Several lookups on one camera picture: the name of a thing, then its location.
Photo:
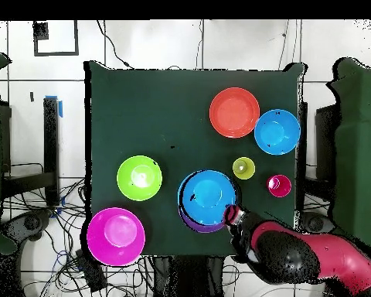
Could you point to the light blue plastic bowl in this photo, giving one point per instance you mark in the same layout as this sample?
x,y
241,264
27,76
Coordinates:
x,y
277,132
207,195

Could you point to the purple plastic bowl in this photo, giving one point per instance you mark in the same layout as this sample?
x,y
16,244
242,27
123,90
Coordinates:
x,y
201,228

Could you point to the yellow plastic cup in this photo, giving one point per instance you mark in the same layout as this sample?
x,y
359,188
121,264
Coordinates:
x,y
243,168

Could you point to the red plastic cup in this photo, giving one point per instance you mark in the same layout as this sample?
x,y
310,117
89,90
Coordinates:
x,y
279,185

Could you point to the orange plastic bowl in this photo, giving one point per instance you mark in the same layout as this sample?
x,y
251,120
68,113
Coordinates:
x,y
234,112

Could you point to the large magenta plastic bowl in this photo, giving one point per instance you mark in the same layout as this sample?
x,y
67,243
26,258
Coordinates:
x,y
116,236

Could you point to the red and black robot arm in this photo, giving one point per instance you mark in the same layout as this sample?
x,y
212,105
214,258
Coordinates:
x,y
296,256

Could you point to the green plastic bowl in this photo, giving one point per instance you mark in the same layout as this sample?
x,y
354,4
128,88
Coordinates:
x,y
139,178

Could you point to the black metal stand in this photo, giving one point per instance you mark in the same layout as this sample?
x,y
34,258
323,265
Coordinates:
x,y
326,139
51,139

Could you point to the dark green tablecloth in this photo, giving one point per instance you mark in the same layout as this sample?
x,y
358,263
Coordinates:
x,y
142,108

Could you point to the black power box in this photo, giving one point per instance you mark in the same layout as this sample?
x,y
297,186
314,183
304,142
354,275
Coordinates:
x,y
92,275

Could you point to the blue tape strip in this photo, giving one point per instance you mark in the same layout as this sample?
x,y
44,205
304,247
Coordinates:
x,y
60,109

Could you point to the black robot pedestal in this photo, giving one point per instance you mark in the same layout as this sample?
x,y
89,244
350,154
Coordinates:
x,y
188,278

